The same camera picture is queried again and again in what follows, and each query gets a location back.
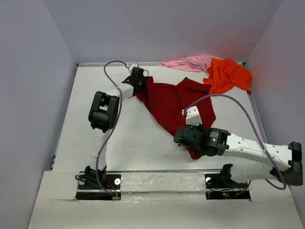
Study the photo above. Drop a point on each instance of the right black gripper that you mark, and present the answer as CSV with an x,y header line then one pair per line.
x,y
191,127

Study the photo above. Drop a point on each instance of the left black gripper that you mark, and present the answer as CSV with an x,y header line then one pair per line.
x,y
144,86

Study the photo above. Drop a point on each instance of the dark red t shirt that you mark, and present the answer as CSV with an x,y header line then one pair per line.
x,y
166,101

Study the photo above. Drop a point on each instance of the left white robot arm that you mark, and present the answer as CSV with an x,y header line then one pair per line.
x,y
103,117

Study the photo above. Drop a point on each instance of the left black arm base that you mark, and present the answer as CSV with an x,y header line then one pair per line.
x,y
100,188

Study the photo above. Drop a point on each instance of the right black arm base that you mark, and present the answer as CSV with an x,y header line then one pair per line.
x,y
220,186

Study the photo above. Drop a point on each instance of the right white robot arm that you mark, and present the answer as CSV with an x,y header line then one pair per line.
x,y
282,163

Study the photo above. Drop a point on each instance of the pink t shirt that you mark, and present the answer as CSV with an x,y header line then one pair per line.
x,y
191,63

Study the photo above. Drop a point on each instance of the orange t shirt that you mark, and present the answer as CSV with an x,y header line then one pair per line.
x,y
225,75

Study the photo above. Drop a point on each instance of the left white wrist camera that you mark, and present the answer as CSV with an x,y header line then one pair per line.
x,y
132,65

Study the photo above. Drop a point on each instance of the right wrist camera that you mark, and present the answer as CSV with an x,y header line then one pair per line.
x,y
192,116

